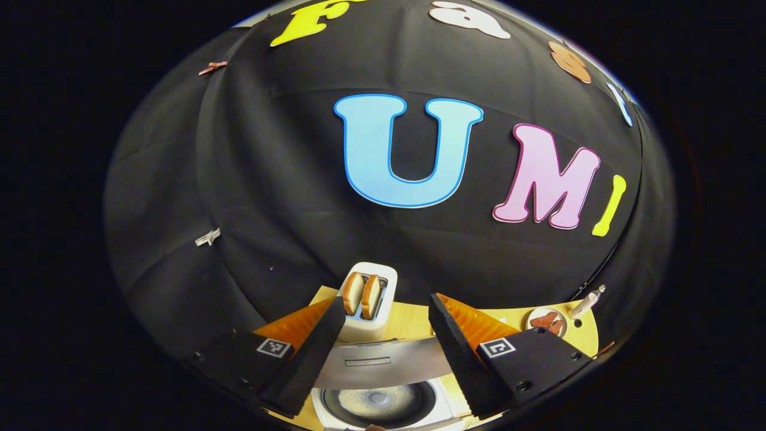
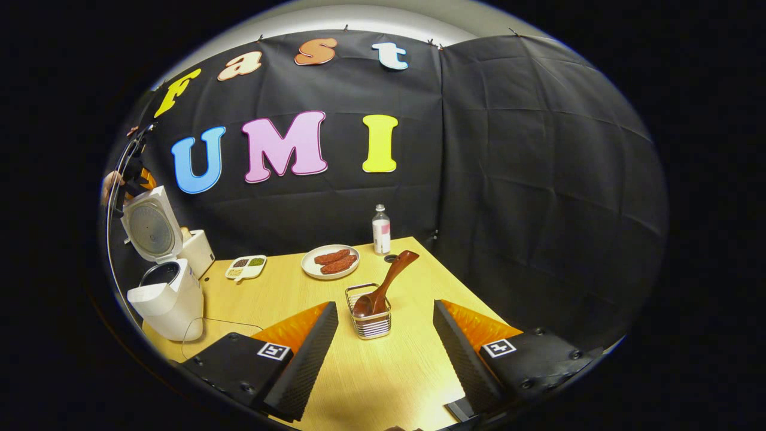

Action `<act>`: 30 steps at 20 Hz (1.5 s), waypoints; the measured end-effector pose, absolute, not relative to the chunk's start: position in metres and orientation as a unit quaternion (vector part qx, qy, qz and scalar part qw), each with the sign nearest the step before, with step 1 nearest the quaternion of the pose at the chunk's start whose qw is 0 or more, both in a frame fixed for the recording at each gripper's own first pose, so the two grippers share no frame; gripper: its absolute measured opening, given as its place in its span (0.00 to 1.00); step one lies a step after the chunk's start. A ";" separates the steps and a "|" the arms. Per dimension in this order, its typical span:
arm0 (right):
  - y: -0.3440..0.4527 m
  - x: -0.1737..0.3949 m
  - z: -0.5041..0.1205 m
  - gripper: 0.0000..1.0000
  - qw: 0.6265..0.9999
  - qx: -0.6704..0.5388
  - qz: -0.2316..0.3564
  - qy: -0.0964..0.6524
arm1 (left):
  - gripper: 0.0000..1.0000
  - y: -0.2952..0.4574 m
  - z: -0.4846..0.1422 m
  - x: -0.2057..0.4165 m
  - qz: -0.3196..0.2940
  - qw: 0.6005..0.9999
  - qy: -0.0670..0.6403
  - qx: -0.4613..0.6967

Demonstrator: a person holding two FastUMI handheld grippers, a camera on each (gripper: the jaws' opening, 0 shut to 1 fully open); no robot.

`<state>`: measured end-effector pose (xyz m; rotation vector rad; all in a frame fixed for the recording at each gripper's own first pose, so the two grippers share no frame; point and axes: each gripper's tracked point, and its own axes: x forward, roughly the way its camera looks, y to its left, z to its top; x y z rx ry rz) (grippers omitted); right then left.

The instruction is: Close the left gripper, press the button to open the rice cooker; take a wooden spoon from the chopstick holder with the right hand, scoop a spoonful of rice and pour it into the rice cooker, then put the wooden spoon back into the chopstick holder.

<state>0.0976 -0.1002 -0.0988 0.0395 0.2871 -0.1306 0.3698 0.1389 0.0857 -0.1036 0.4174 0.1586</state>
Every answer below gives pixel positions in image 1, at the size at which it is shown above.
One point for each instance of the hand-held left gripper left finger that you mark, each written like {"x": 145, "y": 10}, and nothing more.
{"x": 314, "y": 359}

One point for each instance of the white toaster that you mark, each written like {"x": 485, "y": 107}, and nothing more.
{"x": 386, "y": 287}

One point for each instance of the white round plate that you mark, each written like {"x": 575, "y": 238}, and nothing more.
{"x": 532, "y": 323}

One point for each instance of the white rice cooker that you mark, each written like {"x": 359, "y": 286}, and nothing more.
{"x": 383, "y": 362}

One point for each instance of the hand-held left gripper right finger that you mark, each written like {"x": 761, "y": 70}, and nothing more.
{"x": 458, "y": 359}

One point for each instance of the red cloth clip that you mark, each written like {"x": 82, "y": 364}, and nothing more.
{"x": 213, "y": 67}

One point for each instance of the toasted bread slice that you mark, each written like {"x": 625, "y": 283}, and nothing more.
{"x": 370, "y": 296}
{"x": 352, "y": 293}

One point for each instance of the red sausage piece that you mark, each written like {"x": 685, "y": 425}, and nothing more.
{"x": 556, "y": 328}
{"x": 543, "y": 319}

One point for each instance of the clear bottle with pink label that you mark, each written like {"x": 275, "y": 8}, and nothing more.
{"x": 586, "y": 302}

